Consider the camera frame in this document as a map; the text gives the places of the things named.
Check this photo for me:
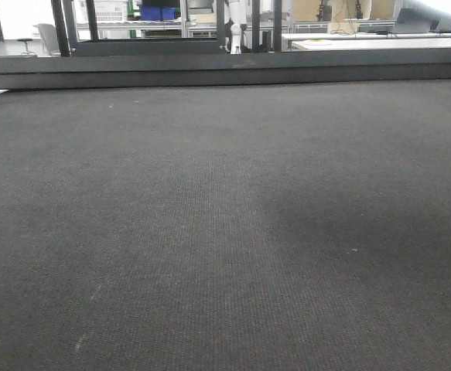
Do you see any white background table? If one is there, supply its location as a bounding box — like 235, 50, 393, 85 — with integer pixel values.
282, 32, 451, 52

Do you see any grey office chair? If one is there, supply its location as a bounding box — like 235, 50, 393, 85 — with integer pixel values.
35, 23, 61, 57

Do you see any blue storage bin on rack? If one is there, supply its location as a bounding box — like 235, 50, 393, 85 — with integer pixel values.
140, 6, 179, 21

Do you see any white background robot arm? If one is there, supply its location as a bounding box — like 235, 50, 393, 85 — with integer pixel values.
224, 0, 247, 54

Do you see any grey laptop on table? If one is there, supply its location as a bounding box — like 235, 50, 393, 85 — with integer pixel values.
392, 8, 440, 34

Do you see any black round stool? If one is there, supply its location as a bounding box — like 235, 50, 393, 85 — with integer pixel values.
17, 38, 35, 56

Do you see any black metal frame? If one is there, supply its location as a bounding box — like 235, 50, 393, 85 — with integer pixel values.
51, 1, 282, 57

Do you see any dark grey carpet mat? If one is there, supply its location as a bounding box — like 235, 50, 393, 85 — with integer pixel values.
0, 81, 451, 370

